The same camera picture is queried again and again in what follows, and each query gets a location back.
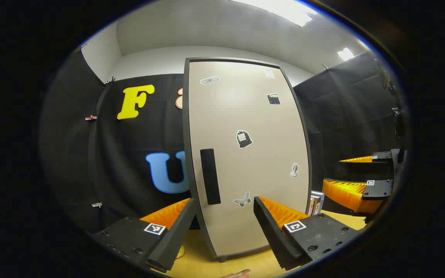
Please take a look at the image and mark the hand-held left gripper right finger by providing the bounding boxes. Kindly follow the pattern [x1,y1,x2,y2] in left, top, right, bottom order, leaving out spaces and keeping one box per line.
[253,195,362,271]

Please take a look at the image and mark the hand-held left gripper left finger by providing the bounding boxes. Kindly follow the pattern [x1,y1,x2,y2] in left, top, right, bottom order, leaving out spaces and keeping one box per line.
[90,198,198,273]

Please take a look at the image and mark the grey cabinet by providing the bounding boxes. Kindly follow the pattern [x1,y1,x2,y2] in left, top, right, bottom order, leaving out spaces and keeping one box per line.
[183,57,313,263]

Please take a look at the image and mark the black backdrop cloth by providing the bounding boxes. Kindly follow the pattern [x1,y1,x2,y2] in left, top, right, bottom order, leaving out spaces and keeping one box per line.
[39,48,406,236]

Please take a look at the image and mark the small ceiling light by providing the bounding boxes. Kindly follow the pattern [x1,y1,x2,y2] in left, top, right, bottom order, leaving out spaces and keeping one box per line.
[337,47,355,61]

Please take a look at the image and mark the long ceiling light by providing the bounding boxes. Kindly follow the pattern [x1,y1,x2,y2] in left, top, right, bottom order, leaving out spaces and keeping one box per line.
[228,0,318,27]

